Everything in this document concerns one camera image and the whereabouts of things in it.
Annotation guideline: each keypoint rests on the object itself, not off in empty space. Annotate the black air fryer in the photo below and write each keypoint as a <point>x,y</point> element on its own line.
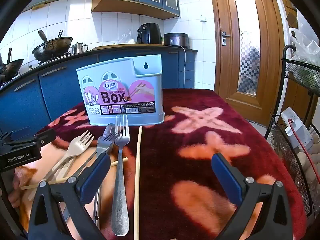
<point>150,33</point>

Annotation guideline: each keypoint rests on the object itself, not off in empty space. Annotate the wooden door with glass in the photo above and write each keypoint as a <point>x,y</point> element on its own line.
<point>225,80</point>

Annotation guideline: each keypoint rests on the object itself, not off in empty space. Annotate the beige plastic fork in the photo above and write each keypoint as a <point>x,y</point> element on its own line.
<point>65,168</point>
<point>77,146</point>

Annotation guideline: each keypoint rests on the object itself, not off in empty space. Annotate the clear plastic bag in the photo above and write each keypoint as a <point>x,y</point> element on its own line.
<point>130,40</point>

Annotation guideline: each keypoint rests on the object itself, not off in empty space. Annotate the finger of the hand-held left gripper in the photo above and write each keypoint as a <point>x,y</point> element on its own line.
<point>45,137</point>

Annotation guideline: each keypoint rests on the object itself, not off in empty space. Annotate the steel kettle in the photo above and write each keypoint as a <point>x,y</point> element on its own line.
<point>78,48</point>

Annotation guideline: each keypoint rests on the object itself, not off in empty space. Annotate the person's left hand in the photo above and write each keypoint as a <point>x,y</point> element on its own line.
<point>15,192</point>

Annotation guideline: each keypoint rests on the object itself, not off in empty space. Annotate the long wooden chopstick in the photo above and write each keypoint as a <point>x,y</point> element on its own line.
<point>138,180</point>

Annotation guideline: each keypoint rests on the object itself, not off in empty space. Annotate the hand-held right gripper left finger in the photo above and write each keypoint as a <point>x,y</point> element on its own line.
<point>96,172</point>

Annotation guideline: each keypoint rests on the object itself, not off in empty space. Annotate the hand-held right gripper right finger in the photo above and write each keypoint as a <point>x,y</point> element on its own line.
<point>225,175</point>

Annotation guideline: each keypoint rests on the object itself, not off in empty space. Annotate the white plastic bags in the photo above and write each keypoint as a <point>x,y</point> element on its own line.
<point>305,45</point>

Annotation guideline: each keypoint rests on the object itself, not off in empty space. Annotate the dark rice cooker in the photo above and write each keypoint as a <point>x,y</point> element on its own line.
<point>176,40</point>

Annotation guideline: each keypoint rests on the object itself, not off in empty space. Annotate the red floral blanket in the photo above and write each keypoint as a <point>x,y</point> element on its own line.
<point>175,142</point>

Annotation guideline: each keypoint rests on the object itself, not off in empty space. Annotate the gas stove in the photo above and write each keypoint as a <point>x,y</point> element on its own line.
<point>57,58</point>

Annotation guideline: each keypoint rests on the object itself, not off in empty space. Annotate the blue base cabinets with counter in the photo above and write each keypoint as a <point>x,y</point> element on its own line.
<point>62,87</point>

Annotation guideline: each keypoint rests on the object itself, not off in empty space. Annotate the large steel fork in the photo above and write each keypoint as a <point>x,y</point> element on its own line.
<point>120,192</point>

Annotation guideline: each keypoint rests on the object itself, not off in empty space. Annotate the large dark wok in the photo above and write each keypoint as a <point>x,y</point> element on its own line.
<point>52,48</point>

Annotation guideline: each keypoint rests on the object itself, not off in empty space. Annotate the small steel fork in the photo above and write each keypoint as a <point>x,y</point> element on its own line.
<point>110,137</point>

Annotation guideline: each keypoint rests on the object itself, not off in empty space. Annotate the light blue utensil holder box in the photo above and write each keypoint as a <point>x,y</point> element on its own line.
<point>120,80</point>

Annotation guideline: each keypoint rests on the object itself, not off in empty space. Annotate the white power strip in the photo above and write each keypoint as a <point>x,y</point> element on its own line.
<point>296,127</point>

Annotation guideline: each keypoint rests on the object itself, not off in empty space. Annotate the pile of pale round produce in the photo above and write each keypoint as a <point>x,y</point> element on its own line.
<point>303,160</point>

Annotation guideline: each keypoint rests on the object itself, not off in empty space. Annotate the white light switch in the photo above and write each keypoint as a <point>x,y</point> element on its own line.
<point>203,18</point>

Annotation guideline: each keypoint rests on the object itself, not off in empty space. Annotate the small dark wok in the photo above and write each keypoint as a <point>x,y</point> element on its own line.
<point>10,67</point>

